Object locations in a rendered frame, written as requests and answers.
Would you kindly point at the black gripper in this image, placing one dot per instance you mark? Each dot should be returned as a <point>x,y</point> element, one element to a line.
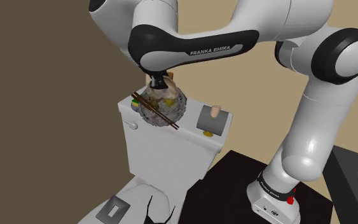
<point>158,79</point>

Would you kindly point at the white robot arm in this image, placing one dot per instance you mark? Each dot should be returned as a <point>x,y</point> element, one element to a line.
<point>318,124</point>

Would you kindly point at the brown chopstick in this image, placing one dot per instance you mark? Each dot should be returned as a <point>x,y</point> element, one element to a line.
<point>151,110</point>
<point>154,109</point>

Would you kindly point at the grey speckled bowl with food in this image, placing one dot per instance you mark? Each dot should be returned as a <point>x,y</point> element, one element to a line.
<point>171,108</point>

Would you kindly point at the green and yellow can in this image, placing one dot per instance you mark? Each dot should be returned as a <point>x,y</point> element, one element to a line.
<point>134,104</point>

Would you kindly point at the small tan cup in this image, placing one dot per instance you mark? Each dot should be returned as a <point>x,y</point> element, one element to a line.
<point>215,110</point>

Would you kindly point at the grey rounded box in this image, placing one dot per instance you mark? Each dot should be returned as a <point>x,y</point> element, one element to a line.
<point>211,124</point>

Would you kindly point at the yellow flat disc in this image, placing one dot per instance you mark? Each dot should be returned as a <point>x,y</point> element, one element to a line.
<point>208,134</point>

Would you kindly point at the white toilet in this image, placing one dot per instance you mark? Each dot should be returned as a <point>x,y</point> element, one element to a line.
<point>166,155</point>

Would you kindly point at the dark robot stand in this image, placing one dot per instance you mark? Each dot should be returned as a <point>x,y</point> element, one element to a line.
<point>222,186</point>

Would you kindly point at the black spiky figure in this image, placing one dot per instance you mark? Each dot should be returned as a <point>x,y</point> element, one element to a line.
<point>150,218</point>

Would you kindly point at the dark grey cabinet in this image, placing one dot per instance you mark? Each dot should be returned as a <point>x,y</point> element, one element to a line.
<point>352,183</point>

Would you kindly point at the grey square frame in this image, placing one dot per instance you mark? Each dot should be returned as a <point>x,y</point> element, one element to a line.
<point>104,214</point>

